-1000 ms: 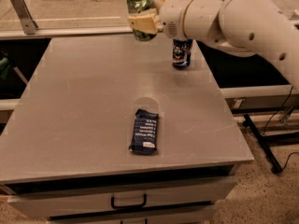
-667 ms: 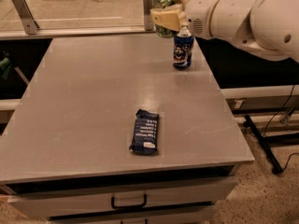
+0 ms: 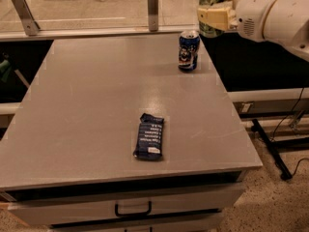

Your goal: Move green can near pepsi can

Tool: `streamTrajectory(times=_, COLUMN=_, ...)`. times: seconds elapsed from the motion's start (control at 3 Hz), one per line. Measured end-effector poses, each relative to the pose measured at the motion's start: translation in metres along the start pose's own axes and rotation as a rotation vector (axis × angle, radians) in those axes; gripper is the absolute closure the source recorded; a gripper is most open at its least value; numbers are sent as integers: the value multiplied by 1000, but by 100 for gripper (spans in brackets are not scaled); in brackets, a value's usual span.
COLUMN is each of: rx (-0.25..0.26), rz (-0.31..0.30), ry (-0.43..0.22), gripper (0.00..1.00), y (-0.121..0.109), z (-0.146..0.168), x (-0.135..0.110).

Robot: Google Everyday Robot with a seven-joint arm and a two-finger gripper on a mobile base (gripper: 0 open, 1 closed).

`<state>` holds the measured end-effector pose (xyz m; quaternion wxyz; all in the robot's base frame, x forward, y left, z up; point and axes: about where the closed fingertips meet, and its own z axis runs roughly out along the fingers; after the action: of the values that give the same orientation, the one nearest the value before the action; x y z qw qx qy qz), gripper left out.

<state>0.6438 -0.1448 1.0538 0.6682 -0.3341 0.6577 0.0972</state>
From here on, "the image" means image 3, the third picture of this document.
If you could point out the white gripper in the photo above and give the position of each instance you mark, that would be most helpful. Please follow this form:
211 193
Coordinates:
250 14

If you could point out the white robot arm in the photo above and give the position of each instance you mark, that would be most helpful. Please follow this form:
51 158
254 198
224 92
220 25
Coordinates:
283 22

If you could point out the dark blue snack bar wrapper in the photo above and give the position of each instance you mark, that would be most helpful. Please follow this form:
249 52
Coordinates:
149 138

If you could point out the metal bracket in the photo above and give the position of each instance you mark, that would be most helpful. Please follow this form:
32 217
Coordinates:
30 26
153 15

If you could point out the middle metal bracket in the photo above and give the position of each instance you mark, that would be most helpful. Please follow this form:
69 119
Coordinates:
153 15

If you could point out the left metal bracket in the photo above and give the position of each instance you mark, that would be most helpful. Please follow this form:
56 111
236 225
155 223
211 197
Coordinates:
30 26

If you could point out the white horizontal rail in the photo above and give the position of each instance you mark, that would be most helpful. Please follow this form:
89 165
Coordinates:
269 95

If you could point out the grey lower drawer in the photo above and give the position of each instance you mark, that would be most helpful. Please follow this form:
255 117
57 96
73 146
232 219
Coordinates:
191 222

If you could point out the grey top drawer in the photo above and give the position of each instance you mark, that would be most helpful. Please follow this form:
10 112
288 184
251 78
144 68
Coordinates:
101 207

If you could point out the black metal stand leg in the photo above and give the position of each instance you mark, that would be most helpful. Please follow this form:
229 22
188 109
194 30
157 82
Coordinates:
275 148

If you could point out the grey drawer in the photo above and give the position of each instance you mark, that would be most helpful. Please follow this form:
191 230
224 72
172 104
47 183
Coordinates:
191 222
101 207

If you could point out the blue pepsi can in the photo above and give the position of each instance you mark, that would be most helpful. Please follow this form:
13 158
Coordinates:
189 42

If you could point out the black drawer handle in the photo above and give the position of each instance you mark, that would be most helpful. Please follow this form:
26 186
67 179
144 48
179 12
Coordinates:
133 210

